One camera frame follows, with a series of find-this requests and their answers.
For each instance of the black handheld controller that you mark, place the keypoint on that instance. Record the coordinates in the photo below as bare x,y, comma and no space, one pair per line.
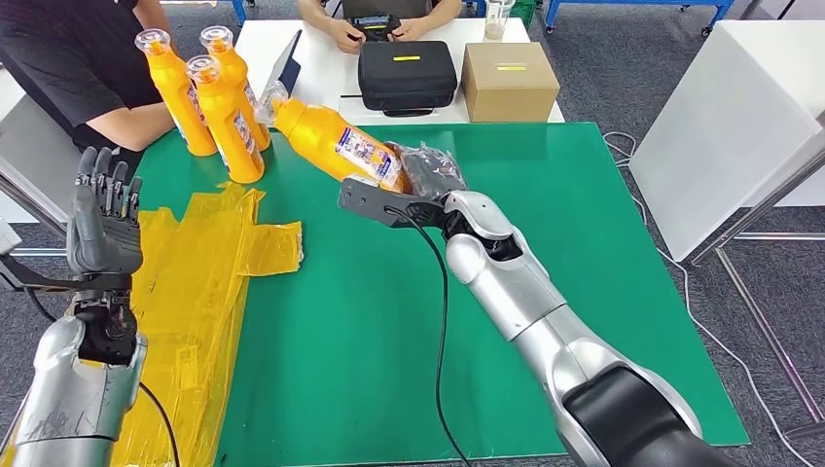
375,26

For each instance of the brown cardboard box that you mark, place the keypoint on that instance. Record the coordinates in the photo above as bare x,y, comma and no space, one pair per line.
510,87

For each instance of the grey metal bar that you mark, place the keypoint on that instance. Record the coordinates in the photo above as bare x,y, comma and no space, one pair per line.
32,200

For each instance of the person's left hand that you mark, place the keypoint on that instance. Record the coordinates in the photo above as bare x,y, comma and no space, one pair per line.
409,29

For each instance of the person's left forearm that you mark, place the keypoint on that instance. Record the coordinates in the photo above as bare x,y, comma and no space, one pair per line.
441,10
151,13

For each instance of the tablet in blue case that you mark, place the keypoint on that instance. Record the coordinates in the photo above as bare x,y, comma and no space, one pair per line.
290,68

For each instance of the white table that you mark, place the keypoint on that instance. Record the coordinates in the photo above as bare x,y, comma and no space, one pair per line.
322,58

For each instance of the person's right hand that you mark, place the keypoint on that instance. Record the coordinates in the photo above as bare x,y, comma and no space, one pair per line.
347,35

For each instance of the person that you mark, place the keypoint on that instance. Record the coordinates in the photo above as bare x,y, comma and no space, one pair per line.
387,6
64,58

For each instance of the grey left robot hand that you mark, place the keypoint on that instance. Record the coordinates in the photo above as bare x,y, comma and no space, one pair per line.
106,238

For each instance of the green table mat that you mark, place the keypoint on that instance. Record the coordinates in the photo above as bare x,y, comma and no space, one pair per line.
580,225

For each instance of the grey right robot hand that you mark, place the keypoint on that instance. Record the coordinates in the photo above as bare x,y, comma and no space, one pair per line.
432,171

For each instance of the person's right forearm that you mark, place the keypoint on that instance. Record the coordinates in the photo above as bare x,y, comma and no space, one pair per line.
135,125
316,13

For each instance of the grey metal frame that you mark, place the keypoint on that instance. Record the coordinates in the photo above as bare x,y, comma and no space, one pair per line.
760,206

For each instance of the yellow tape patch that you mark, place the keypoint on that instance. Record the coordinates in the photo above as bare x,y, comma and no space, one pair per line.
193,290

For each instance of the orange bottle clear cap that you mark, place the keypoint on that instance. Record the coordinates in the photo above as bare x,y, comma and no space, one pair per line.
225,129
232,64
316,138
177,96

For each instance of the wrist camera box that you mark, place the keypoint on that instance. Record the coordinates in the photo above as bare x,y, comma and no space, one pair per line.
367,200
39,278

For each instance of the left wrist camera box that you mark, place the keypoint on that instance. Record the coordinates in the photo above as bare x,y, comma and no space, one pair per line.
39,278

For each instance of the green plastic crate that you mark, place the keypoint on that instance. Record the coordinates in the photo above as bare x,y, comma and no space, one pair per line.
525,10

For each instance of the black carrying case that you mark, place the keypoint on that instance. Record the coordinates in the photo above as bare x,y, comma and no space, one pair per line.
407,77

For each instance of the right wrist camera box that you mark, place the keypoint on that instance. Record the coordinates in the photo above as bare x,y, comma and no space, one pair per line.
367,200

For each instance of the white panel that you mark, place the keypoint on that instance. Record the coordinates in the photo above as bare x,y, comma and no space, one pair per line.
722,132
32,161

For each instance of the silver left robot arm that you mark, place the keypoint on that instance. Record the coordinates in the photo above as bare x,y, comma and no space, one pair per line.
77,387

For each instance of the clear plastic cup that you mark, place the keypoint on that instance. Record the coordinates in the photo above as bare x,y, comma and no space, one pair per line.
497,22

